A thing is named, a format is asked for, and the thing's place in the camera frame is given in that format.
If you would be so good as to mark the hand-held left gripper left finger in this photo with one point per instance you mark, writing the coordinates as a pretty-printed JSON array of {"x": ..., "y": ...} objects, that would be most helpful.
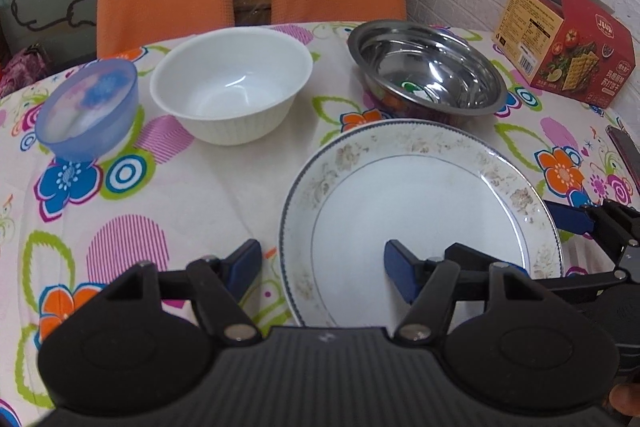
[{"x": 245, "y": 264}]

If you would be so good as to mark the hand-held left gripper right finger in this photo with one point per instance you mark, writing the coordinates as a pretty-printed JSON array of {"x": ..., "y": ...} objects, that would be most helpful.
[{"x": 398, "y": 267}]

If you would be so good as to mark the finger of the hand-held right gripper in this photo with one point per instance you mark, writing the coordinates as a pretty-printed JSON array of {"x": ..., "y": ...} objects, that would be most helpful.
[
  {"x": 567, "y": 217},
  {"x": 475, "y": 254}
]

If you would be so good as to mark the white floral rim plate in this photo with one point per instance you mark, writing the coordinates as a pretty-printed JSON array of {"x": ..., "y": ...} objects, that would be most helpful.
[{"x": 400, "y": 187}]

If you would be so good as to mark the white ribbed bowl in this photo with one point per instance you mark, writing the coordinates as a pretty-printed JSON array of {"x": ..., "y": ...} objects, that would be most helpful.
[{"x": 225, "y": 117}]

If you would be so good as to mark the stainless steel bowl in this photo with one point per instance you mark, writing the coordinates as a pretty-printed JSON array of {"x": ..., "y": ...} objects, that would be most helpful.
[{"x": 425, "y": 57}]

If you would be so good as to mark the blue translucent plastic bowl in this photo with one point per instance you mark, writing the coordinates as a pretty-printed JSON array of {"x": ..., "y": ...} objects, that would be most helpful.
[{"x": 85, "y": 132}]

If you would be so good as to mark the smartphone in clear case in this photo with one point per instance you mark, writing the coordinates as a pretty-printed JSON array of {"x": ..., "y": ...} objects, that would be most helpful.
[{"x": 627, "y": 152}]

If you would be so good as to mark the floral printed tablecloth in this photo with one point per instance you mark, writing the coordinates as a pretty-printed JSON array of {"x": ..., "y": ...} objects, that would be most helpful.
[{"x": 200, "y": 187}]

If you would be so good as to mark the red cracker box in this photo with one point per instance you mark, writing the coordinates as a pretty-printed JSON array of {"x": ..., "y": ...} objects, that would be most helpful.
[{"x": 575, "y": 57}]

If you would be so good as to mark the purple floral cloth bundle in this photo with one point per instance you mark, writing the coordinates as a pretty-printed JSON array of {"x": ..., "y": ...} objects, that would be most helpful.
[{"x": 22, "y": 72}]

